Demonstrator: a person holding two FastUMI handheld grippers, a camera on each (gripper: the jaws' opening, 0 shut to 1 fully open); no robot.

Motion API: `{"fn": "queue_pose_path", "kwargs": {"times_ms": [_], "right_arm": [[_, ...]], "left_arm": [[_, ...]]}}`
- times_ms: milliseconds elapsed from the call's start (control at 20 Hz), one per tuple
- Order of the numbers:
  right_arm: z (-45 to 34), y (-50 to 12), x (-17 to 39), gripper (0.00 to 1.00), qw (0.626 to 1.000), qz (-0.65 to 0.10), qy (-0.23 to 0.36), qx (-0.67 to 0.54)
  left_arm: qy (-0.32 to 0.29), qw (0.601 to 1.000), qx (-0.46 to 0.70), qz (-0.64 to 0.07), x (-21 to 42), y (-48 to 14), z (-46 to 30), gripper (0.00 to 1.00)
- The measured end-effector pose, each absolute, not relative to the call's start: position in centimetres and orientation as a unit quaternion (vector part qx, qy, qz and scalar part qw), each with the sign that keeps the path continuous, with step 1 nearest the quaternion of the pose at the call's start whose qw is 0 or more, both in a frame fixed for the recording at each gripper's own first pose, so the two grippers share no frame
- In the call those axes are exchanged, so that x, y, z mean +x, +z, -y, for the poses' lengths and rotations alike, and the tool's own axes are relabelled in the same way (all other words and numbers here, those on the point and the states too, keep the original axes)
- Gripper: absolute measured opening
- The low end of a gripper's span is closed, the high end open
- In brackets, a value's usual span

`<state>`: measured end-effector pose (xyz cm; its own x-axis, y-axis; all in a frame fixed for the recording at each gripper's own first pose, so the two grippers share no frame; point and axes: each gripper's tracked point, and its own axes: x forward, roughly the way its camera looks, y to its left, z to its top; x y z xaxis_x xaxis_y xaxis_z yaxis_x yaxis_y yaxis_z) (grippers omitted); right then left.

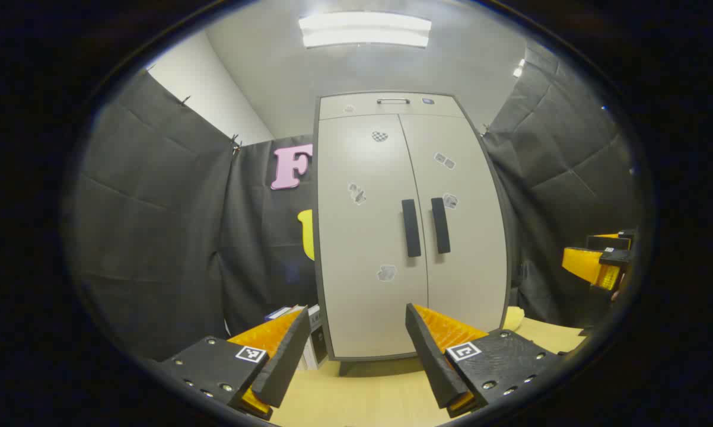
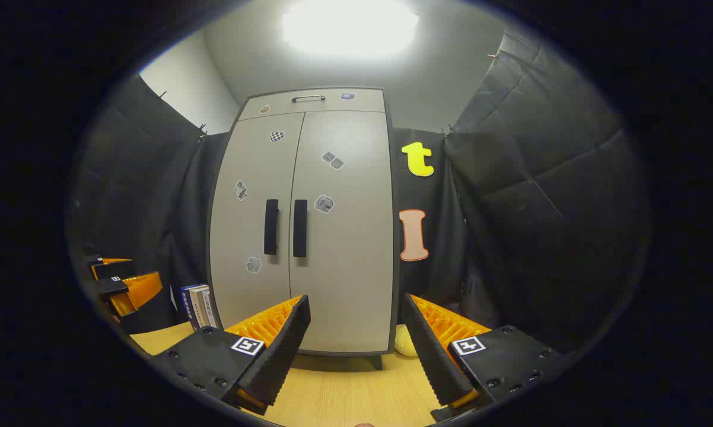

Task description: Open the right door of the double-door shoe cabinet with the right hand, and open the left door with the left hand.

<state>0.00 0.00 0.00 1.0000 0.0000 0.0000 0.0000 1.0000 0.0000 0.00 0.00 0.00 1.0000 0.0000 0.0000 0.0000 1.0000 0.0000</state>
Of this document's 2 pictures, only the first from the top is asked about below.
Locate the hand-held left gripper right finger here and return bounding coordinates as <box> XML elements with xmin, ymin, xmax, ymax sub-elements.
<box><xmin>405</xmin><ymin>303</ymin><xmax>565</xmax><ymax>419</ymax></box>

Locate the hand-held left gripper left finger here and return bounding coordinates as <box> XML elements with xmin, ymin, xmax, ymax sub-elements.
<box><xmin>155</xmin><ymin>305</ymin><xmax>313</xmax><ymax>422</ymax></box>

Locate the grey shoe cabinet door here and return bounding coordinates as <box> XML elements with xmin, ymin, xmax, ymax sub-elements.
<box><xmin>399</xmin><ymin>113</ymin><xmax>508</xmax><ymax>350</ymax></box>
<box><xmin>318</xmin><ymin>114</ymin><xmax>428</xmax><ymax>359</ymax></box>

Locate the grey double-door shoe cabinet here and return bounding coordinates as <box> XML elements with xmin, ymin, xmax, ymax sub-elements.
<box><xmin>313</xmin><ymin>90</ymin><xmax>511</xmax><ymax>375</ymax></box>

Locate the white box with dark print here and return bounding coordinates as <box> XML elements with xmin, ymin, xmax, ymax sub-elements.
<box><xmin>300</xmin><ymin>304</ymin><xmax>329</xmax><ymax>371</ymax></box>

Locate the pale yellow object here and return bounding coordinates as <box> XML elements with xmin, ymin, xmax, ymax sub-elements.
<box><xmin>502</xmin><ymin>305</ymin><xmax>526</xmax><ymax>332</ymax></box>

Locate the black backdrop cloth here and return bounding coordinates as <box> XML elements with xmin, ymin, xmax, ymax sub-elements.
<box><xmin>66</xmin><ymin>44</ymin><xmax>642</xmax><ymax>362</ymax></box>

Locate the long ceiling light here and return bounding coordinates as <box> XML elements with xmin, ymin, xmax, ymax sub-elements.
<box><xmin>298</xmin><ymin>12</ymin><xmax>432</xmax><ymax>49</ymax></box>

